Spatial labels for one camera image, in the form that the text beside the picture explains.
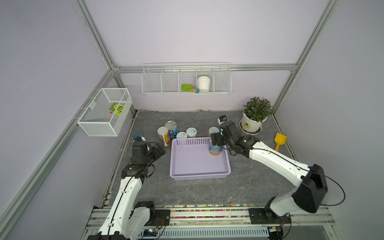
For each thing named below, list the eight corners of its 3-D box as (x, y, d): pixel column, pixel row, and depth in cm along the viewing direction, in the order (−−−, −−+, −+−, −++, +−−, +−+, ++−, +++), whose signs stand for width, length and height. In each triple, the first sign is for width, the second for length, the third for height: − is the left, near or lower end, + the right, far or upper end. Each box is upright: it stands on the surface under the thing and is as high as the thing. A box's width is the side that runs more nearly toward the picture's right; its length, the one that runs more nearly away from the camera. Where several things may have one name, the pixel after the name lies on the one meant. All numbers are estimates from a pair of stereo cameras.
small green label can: (188, 142, 105) (188, 137, 100) (185, 133, 110) (185, 128, 105) (198, 139, 106) (198, 134, 101) (195, 130, 111) (195, 125, 106)
